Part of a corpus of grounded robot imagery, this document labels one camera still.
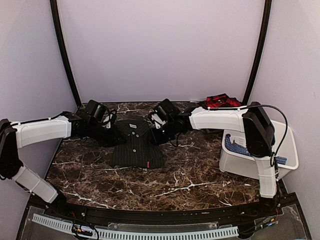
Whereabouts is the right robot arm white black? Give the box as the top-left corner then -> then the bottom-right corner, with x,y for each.
148,99 -> 277,217

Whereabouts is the black curved front rail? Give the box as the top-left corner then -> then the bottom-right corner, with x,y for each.
27,194 -> 298,229

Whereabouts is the blue checked shirt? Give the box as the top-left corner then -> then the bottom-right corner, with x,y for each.
224,133 -> 287,165

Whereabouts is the red black plaid shirt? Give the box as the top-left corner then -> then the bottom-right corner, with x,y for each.
197,93 -> 242,109

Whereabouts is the dark pinstripe long sleeve shirt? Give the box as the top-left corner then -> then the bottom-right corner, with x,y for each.
109,118 -> 165,169

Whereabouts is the white slotted cable duct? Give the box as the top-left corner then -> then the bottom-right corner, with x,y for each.
32,213 -> 239,240

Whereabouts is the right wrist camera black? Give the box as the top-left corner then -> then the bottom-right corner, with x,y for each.
148,98 -> 181,129

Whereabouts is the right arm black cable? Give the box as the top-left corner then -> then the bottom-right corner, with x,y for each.
207,104 -> 289,168

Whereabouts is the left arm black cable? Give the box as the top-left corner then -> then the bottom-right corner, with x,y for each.
103,111 -> 118,128

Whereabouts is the right black frame post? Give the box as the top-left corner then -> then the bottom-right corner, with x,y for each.
242,0 -> 272,105

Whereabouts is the white plastic bin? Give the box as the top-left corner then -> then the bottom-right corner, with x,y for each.
219,120 -> 299,180

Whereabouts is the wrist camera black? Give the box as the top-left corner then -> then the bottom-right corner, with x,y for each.
148,98 -> 181,129
84,99 -> 109,123

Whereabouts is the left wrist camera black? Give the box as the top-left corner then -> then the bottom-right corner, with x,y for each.
84,99 -> 109,123

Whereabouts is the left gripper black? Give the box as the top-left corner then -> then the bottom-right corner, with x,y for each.
88,121 -> 127,148

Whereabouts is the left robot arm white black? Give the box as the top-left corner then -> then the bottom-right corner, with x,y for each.
0,111 -> 126,218

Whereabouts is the black frame post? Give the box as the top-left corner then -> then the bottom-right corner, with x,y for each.
242,0 -> 272,105
49,0 -> 82,107

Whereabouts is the left black frame post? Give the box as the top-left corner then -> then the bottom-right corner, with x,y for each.
49,0 -> 82,107

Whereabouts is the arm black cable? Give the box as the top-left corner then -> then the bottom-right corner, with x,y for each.
207,104 -> 289,168
103,111 -> 118,128

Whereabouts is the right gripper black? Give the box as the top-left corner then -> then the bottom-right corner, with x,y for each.
149,119 -> 178,146

